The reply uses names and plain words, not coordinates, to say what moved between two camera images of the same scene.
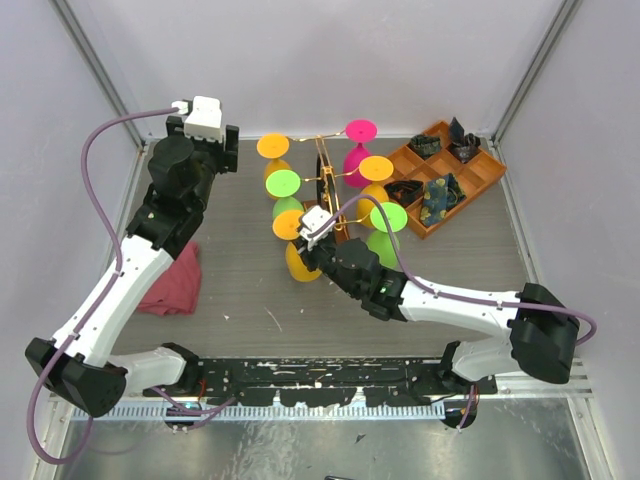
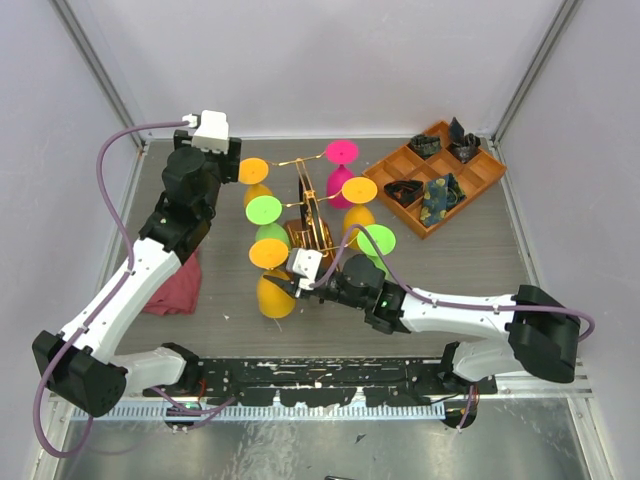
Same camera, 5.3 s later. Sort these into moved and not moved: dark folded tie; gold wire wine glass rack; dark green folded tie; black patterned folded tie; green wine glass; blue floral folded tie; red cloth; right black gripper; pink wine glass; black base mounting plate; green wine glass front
Moved: green wine glass; gold wire wine glass rack; pink wine glass; green wine glass front; right black gripper
Not moved: dark green folded tie; black patterned folded tie; red cloth; dark folded tie; blue floral folded tie; black base mounting plate
